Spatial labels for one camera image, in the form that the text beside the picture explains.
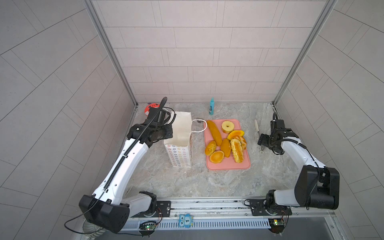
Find white food tongs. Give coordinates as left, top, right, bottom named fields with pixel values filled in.
left=255, top=120, right=265, bottom=154

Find white paper bag with print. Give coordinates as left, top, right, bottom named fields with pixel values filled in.
left=164, top=112, right=207, bottom=168

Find lumpy yellow long bread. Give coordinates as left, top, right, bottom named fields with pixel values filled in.
left=230, top=139, right=244, bottom=163

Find long yellow baguette bread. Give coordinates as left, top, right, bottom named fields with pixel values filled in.
left=207, top=120, right=223, bottom=147

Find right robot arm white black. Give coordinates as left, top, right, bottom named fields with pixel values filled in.
left=243, top=113, right=340, bottom=216

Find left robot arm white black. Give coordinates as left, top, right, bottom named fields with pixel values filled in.
left=79, top=97, right=177, bottom=236

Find braided orange pretzel bread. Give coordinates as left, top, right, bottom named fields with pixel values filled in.
left=234, top=136, right=247, bottom=151

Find orange half-round bread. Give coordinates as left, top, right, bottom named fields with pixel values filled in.
left=227, top=130, right=245, bottom=140

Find oval brown bread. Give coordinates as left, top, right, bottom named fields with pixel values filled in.
left=221, top=138, right=232, bottom=158

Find red shark plush toy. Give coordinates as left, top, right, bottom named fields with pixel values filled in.
left=145, top=103, right=160, bottom=116

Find pink tray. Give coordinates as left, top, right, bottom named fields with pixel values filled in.
left=204, top=119, right=251, bottom=171

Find small round golden bun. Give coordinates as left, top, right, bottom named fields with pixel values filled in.
left=205, top=141, right=217, bottom=156

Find flat round orange tart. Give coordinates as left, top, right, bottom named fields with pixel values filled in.
left=209, top=151, right=225, bottom=164

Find teal small bottle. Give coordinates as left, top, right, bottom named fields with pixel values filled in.
left=209, top=98, right=215, bottom=116

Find right circuit board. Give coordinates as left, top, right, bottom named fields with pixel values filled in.
left=268, top=219, right=286, bottom=234

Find circuit board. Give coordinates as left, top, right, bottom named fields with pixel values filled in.
left=268, top=219, right=286, bottom=234
left=139, top=221, right=158, bottom=231

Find left circuit board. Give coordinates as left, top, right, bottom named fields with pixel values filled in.
left=139, top=221, right=158, bottom=231

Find blue owl tag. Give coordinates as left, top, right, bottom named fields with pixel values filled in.
left=179, top=214, right=194, bottom=229

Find ring-shaped yellow bread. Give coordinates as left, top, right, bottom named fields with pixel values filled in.
left=221, top=121, right=235, bottom=134

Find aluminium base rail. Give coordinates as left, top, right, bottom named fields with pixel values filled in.
left=119, top=196, right=335, bottom=232

